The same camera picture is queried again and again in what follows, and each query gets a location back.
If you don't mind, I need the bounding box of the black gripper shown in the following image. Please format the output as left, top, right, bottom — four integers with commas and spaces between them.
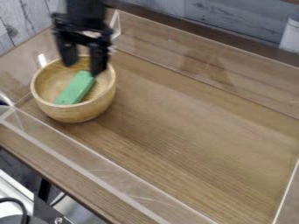
52, 13, 113, 76

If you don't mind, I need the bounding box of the green rectangular block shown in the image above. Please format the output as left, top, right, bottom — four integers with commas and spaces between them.
53, 70, 95, 105

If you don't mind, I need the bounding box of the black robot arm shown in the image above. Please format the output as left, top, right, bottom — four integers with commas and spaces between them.
51, 0, 113, 76

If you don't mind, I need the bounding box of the brown wooden bowl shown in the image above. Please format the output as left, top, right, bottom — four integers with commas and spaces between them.
31, 55, 117, 123

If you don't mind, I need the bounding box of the black table leg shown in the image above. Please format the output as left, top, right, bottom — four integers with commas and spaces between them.
37, 178, 52, 201

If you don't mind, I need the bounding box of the white cylindrical container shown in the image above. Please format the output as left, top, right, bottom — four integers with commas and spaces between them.
279, 14, 299, 54

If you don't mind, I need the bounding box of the clear acrylic tray wall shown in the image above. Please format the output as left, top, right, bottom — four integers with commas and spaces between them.
0, 10, 299, 224

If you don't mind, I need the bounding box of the black cable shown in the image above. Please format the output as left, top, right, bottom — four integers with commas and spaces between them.
0, 197, 29, 224

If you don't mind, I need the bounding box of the black metal bracket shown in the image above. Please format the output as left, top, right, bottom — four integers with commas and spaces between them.
32, 196, 73, 224

